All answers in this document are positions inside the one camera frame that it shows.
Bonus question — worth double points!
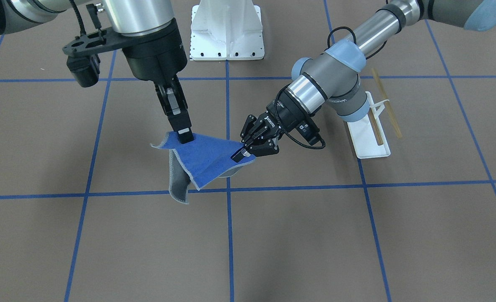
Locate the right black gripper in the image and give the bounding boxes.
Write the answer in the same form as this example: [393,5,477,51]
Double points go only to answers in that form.
[122,19,194,144]

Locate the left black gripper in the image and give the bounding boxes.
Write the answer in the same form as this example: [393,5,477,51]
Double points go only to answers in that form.
[231,88,322,163]

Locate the blue microfiber towel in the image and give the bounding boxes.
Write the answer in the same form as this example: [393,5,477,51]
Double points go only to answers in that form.
[151,132,256,204]

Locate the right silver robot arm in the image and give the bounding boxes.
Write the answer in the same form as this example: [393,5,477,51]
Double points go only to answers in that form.
[0,0,194,144]

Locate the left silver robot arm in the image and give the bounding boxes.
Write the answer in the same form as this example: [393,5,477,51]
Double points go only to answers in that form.
[231,0,496,162]

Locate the white towel rack wooden bars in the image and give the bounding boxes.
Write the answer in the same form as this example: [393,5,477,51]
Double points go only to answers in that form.
[347,68,403,159]

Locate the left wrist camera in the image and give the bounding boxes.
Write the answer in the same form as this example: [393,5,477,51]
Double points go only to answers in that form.
[296,121,321,146]

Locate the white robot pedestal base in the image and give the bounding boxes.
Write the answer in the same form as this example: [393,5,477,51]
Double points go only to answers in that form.
[189,0,265,61]

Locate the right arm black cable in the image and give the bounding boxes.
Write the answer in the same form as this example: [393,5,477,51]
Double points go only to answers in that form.
[68,0,89,38]

